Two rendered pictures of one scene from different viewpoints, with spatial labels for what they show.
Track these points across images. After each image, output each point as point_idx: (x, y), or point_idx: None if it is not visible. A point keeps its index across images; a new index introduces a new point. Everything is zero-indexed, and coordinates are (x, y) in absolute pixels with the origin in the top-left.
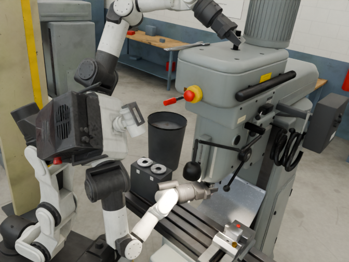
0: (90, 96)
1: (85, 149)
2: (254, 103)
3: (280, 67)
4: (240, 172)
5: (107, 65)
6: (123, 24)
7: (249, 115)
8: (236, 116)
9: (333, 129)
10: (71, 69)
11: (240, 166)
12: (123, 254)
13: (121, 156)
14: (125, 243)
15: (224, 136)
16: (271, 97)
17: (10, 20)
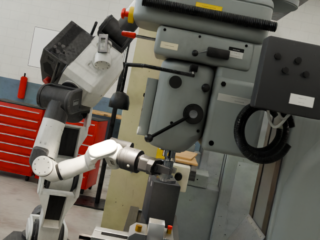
0: (86, 32)
1: (56, 62)
2: (196, 37)
3: (247, 10)
4: (257, 214)
5: (122, 22)
6: None
7: (187, 50)
8: (158, 37)
9: (291, 82)
10: (245, 163)
11: (176, 121)
12: (31, 163)
13: (85, 86)
14: (38, 153)
15: (161, 73)
16: (243, 52)
17: (162, 61)
